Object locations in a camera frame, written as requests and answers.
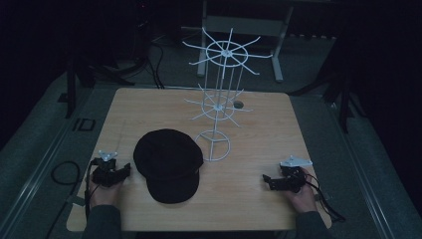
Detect black tripod stand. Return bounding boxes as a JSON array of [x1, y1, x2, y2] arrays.
[[288, 49, 367, 134], [58, 19, 135, 120]]

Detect person's left hand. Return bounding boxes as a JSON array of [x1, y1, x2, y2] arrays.
[[87, 172, 125, 211]]

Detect person's right hand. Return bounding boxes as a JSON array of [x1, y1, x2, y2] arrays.
[[284, 166, 320, 214]]

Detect black rectangular floor frame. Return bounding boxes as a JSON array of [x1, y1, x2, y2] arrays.
[[72, 117, 97, 132]]

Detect white metal desk frame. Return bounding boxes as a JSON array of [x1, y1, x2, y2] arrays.
[[196, 0, 296, 84]]

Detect black cap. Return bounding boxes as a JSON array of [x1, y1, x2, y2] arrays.
[[132, 128, 205, 204]]

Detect white wire hat rack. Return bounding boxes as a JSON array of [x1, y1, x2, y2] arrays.
[[181, 27, 274, 162]]

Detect black floor cables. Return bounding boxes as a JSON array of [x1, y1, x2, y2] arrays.
[[144, 41, 166, 91]]

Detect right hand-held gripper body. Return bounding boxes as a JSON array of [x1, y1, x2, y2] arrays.
[[279, 154, 314, 193]]

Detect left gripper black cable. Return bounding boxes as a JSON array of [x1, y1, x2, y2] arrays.
[[84, 158, 102, 221]]

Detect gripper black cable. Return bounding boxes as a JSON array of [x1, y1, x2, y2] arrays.
[[303, 171, 346, 224], [84, 158, 102, 221]]

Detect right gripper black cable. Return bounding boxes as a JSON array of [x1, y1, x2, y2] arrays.
[[303, 171, 346, 224]]

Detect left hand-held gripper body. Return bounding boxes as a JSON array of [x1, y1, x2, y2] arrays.
[[89, 149, 121, 187]]

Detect black looped floor cable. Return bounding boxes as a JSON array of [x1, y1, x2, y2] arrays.
[[51, 160, 82, 186]]

